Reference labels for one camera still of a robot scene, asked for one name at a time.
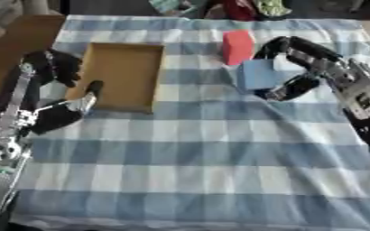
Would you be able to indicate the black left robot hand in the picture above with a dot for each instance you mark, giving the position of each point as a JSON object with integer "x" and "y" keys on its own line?
{"x": 56, "y": 115}

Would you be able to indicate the colourful clutter pile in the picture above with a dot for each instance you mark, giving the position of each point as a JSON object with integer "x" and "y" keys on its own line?
{"x": 222, "y": 7}

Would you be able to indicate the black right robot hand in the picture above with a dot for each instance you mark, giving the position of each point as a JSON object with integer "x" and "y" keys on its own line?
{"x": 306, "y": 60}

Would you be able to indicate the tan cardboard box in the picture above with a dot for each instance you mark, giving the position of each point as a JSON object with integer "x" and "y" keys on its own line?
{"x": 121, "y": 76}

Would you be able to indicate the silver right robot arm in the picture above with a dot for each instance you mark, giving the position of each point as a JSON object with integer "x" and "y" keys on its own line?
{"x": 363, "y": 99}

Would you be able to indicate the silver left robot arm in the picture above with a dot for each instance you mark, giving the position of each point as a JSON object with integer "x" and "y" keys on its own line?
{"x": 4, "y": 150}

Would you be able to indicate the red block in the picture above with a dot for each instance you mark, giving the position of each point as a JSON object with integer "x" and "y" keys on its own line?
{"x": 238, "y": 46}

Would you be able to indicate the light blue block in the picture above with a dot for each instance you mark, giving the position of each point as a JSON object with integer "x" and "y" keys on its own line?
{"x": 257, "y": 75}

